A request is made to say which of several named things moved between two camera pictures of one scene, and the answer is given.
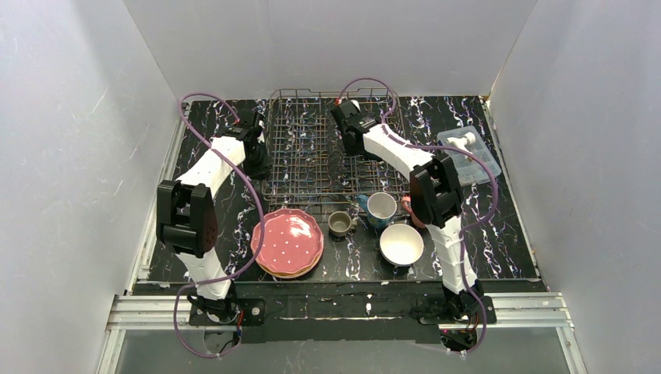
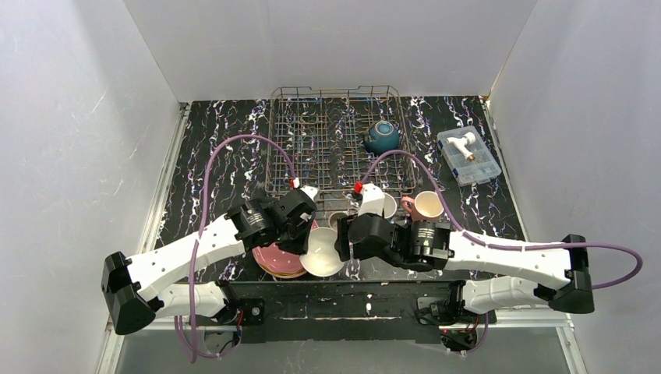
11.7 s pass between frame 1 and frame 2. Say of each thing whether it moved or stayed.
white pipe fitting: stayed
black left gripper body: moved
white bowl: moved
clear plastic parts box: stayed
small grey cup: stayed
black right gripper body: moved
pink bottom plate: stayed
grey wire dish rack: stayed
